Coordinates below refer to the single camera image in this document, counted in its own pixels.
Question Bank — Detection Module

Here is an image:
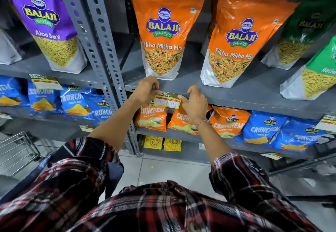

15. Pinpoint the person's left hand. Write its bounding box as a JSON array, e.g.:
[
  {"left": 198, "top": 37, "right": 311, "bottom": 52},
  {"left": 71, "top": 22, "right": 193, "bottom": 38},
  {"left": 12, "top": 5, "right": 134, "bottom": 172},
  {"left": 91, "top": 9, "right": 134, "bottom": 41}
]
[{"left": 130, "top": 76, "right": 163, "bottom": 106}]

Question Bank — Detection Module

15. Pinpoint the purple snack bag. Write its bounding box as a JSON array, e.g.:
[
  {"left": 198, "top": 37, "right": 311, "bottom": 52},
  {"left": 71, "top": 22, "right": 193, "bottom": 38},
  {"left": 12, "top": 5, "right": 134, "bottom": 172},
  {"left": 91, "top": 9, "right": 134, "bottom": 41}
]
[{"left": 0, "top": 0, "right": 88, "bottom": 74}]

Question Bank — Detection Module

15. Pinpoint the dark blue bag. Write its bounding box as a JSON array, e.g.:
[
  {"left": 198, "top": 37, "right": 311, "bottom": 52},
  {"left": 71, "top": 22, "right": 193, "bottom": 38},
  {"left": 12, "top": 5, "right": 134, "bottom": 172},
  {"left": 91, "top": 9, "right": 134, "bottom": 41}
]
[{"left": 104, "top": 160, "right": 124, "bottom": 199}]

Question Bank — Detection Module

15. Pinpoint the beaded wrist bracelet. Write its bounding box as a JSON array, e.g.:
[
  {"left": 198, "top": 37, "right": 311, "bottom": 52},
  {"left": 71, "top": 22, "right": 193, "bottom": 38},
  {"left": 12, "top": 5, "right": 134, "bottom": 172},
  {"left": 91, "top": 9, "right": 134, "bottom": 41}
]
[{"left": 195, "top": 120, "right": 212, "bottom": 131}]

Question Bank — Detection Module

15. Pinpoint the metal wire shopping basket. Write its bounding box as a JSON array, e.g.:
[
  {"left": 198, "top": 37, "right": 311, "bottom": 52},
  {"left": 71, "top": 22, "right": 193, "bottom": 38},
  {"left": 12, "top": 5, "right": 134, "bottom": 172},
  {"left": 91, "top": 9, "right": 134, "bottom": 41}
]
[{"left": 0, "top": 132, "right": 40, "bottom": 178}]

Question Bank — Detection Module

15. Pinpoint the grey metal shelf rack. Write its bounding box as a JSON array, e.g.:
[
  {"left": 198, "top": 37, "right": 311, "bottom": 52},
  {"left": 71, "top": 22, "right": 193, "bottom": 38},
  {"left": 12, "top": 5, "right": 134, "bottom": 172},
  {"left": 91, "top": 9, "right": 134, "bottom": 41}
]
[
  {"left": 0, "top": 0, "right": 124, "bottom": 138},
  {"left": 79, "top": 0, "right": 336, "bottom": 177}
]

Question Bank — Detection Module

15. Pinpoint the person's right hand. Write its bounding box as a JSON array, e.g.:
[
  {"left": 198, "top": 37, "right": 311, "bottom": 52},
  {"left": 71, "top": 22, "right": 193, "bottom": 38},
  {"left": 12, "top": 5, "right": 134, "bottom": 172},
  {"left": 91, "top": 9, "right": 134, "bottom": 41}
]
[{"left": 177, "top": 85, "right": 209, "bottom": 125}]

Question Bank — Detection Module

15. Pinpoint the green snack bag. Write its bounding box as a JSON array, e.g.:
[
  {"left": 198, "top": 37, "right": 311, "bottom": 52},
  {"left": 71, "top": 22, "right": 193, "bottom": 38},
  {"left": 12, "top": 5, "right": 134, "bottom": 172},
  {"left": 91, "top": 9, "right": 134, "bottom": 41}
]
[
  {"left": 280, "top": 35, "right": 336, "bottom": 101},
  {"left": 261, "top": 0, "right": 336, "bottom": 70}
]

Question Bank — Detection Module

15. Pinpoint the orange chips packet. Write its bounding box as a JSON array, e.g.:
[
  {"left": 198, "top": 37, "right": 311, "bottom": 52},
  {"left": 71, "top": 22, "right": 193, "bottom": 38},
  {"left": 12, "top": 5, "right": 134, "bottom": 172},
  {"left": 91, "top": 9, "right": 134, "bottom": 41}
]
[
  {"left": 167, "top": 105, "right": 212, "bottom": 136},
  {"left": 134, "top": 99, "right": 167, "bottom": 132},
  {"left": 209, "top": 105, "right": 250, "bottom": 139}
]

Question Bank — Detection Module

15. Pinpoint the person's left forearm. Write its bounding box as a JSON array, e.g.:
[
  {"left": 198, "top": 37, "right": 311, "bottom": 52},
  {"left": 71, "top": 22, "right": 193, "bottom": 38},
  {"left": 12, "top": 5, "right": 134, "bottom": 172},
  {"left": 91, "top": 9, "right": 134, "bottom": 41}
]
[{"left": 87, "top": 96, "right": 143, "bottom": 154}]

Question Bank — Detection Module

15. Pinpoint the blue chips packet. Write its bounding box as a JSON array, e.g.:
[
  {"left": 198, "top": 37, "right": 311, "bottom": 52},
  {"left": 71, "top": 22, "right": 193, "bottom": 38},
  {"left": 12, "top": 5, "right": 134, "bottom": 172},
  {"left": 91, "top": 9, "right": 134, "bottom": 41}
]
[
  {"left": 83, "top": 93, "right": 114, "bottom": 126},
  {"left": 60, "top": 85, "right": 96, "bottom": 121},
  {"left": 269, "top": 118, "right": 327, "bottom": 153},
  {"left": 0, "top": 76, "right": 29, "bottom": 108},
  {"left": 235, "top": 110, "right": 289, "bottom": 145},
  {"left": 27, "top": 80, "right": 64, "bottom": 114}
]

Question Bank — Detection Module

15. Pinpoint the person's right forearm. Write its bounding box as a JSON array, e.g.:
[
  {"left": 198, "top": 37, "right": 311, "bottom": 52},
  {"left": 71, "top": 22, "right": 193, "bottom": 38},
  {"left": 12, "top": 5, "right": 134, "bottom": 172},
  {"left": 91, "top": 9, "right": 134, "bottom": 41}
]
[{"left": 195, "top": 121, "right": 235, "bottom": 166}]

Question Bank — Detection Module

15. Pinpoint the yellow patterned packet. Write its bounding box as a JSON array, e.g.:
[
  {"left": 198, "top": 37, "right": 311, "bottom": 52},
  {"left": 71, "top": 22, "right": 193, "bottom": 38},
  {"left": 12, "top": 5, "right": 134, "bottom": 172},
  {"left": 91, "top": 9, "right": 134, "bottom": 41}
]
[
  {"left": 163, "top": 138, "right": 182, "bottom": 152},
  {"left": 141, "top": 135, "right": 163, "bottom": 150}
]

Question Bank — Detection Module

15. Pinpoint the white snack bag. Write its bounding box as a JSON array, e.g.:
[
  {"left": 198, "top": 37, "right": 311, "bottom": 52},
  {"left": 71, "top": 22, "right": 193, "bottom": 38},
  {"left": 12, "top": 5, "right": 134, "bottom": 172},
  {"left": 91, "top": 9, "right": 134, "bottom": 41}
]
[{"left": 0, "top": 28, "right": 25, "bottom": 65}]

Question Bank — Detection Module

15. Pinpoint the red plaid shirt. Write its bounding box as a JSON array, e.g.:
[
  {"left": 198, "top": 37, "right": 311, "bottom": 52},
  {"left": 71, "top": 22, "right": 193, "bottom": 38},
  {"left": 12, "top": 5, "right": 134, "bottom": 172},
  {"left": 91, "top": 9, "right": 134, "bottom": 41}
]
[{"left": 0, "top": 136, "right": 323, "bottom": 232}]

